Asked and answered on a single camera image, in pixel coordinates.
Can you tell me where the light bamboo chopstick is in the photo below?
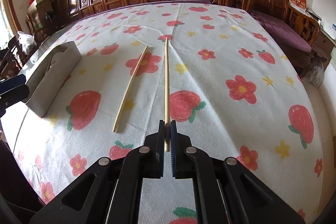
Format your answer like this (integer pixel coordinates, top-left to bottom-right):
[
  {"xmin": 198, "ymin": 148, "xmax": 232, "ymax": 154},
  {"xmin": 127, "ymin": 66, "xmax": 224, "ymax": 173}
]
[
  {"xmin": 165, "ymin": 38, "xmax": 170, "ymax": 152},
  {"xmin": 112, "ymin": 46, "xmax": 149, "ymax": 133}
]

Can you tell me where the red greeting card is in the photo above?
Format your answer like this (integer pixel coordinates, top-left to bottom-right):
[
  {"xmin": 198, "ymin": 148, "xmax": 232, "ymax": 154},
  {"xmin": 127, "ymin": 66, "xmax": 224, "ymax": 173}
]
[{"xmin": 289, "ymin": 0, "xmax": 307, "ymax": 13}]

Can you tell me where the wooden side table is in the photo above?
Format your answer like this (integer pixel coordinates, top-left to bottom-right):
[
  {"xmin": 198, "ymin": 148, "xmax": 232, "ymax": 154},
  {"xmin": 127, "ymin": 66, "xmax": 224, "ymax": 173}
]
[{"xmin": 307, "ymin": 9, "xmax": 335, "ymax": 69}]

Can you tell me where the strawberry flower tablecloth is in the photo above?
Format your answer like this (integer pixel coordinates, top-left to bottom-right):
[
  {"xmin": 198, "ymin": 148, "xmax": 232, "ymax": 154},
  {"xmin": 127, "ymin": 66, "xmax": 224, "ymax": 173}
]
[{"xmin": 14, "ymin": 3, "xmax": 323, "ymax": 223}]

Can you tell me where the plastic bag under table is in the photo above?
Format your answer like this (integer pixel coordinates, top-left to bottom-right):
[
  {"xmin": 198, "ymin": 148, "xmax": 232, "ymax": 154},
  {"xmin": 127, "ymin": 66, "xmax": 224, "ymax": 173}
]
[{"xmin": 304, "ymin": 56, "xmax": 324, "ymax": 88}]

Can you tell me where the metal rectangular tray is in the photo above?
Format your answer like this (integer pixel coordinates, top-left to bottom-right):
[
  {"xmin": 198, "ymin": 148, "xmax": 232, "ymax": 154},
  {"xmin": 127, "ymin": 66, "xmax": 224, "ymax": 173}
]
[{"xmin": 23, "ymin": 41, "xmax": 81, "ymax": 117}]

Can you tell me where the clear plastic bag left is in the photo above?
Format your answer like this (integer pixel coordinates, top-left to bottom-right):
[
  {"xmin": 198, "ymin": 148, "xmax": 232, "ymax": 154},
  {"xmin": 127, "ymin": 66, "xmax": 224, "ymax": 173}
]
[{"xmin": 18, "ymin": 31, "xmax": 37, "ymax": 55}]

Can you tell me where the white device box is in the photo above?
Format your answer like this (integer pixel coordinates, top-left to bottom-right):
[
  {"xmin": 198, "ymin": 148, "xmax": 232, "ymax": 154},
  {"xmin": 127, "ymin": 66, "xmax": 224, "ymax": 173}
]
[{"xmin": 322, "ymin": 20, "xmax": 336, "ymax": 40}]

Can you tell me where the purple armchair cushion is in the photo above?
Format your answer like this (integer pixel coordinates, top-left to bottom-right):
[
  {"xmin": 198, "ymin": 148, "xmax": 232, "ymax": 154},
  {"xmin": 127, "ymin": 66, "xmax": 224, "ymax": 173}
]
[{"xmin": 251, "ymin": 11, "xmax": 311, "ymax": 52}]

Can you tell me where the purple sofa cushion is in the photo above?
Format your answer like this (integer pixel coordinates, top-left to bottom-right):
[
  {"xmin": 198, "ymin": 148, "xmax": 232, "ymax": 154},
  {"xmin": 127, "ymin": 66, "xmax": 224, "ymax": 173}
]
[{"xmin": 121, "ymin": 0, "xmax": 212, "ymax": 9}]

